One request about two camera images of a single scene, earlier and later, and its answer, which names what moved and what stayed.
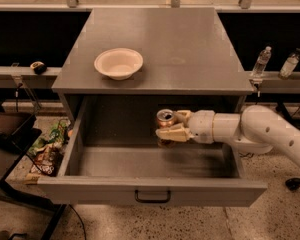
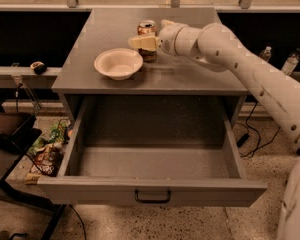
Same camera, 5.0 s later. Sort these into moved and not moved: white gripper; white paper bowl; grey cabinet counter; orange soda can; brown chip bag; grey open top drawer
Moved: orange soda can; white gripper
Not moved: white paper bowl; grey cabinet counter; grey open top drawer; brown chip bag
